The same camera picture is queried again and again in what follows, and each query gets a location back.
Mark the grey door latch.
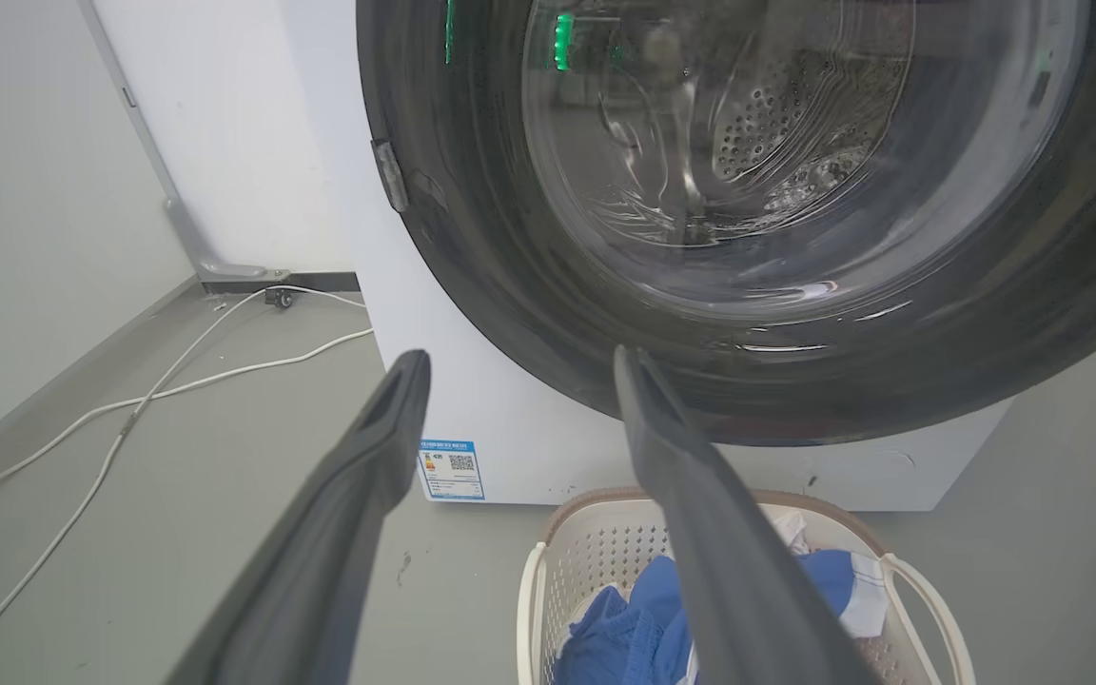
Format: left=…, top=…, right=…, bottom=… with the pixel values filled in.
left=372, top=139, right=410, bottom=214

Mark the blue garment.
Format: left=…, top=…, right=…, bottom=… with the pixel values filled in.
left=553, top=549, right=858, bottom=685

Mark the grey metal stand leg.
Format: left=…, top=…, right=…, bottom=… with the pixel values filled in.
left=78, top=0, right=290, bottom=284

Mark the cream perforated laundry basket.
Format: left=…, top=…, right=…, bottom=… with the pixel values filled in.
left=517, top=487, right=977, bottom=685

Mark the white cloth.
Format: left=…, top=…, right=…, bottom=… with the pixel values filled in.
left=765, top=511, right=890, bottom=640

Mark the white cable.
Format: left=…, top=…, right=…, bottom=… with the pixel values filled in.
left=0, top=284, right=368, bottom=682
left=0, top=328, right=376, bottom=537

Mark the white washing machine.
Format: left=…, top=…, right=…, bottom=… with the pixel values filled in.
left=280, top=0, right=1015, bottom=513

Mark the blue energy label sticker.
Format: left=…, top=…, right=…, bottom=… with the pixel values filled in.
left=419, top=439, right=487, bottom=502

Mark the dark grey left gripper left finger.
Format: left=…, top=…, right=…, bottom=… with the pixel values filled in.
left=166, top=349, right=432, bottom=685

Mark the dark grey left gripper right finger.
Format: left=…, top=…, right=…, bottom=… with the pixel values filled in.
left=613, top=345, right=880, bottom=685

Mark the black round washing machine door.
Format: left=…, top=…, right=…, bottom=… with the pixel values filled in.
left=355, top=0, right=1096, bottom=448

